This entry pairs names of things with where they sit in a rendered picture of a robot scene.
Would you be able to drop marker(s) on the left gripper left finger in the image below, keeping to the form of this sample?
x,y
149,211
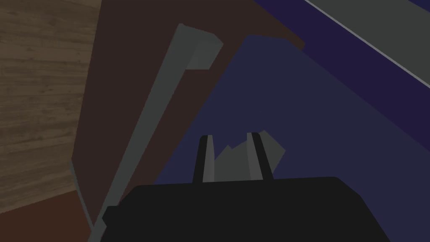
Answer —
x,y
204,161

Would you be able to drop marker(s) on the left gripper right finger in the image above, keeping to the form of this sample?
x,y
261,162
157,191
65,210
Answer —
x,y
257,158

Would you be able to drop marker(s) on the navy cupboard door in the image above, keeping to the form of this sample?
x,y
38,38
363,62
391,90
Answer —
x,y
309,121

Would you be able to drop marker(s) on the brown cupboard door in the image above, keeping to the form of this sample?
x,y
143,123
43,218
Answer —
x,y
127,77

